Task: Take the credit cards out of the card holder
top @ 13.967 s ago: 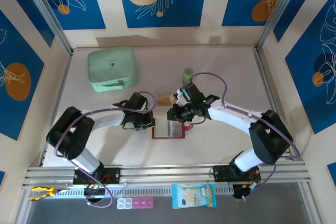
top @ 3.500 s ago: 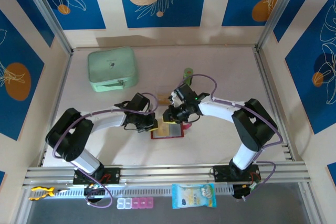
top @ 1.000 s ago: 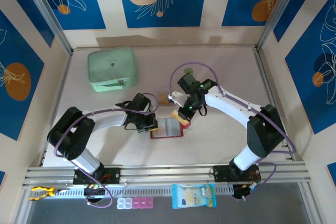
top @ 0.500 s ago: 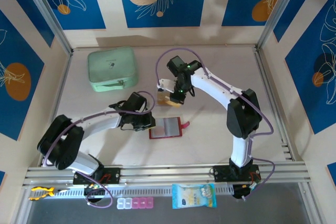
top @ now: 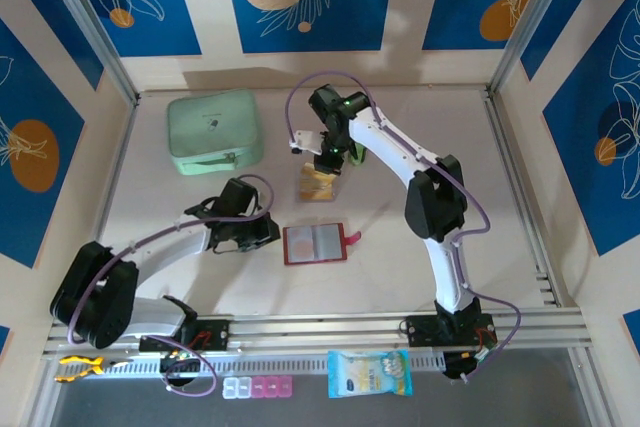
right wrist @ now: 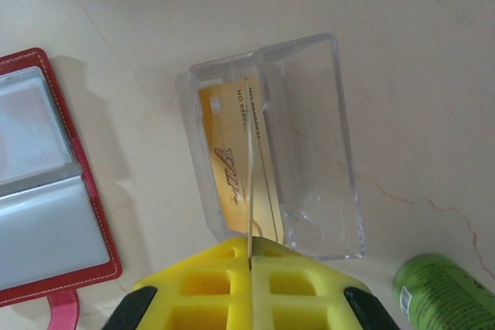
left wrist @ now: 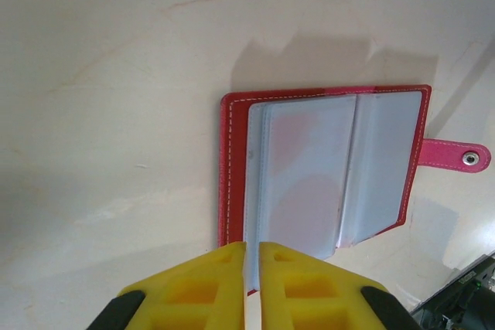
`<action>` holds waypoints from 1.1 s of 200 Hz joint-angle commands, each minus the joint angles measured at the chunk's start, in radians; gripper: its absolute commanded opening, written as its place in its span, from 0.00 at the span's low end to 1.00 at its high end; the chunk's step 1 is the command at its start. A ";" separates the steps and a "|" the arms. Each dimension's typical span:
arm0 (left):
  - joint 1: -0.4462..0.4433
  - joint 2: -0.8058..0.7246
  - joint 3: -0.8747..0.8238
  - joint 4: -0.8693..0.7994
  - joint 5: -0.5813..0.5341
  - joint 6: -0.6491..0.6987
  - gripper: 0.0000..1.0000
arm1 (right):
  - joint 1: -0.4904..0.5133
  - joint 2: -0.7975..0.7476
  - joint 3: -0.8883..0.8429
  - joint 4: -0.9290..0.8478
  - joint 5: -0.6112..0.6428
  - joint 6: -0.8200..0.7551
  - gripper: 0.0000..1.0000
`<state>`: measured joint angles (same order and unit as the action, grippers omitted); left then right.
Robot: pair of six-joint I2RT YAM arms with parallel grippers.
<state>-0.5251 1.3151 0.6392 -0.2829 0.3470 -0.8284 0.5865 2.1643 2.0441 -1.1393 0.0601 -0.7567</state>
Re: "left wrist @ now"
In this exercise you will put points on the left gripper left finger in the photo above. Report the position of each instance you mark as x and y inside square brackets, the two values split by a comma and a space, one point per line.
[193, 299]

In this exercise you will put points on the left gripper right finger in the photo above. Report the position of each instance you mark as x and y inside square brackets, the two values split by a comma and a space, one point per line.
[309, 299]

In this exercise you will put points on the red circle credit card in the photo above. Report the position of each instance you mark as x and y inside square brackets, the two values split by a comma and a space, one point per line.
[305, 206]

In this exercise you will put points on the red leather card holder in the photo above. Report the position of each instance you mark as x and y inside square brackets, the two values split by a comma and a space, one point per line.
[236, 152]

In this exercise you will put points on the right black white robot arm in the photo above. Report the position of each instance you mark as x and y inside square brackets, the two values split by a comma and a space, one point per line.
[464, 307]

